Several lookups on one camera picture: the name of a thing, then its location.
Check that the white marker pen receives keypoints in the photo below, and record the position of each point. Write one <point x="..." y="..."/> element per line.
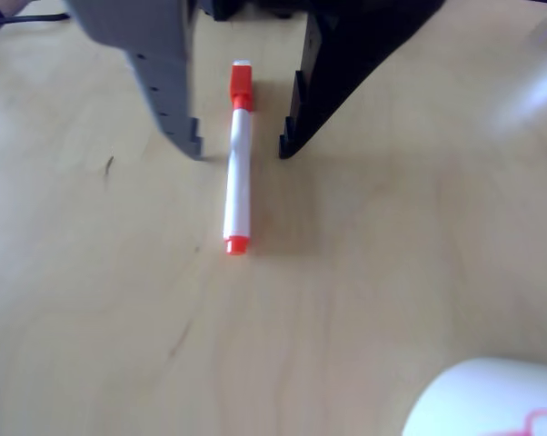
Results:
<point x="238" y="181"/>

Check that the white cup with red hearts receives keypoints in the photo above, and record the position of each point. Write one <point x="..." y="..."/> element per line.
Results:
<point x="482" y="399"/>

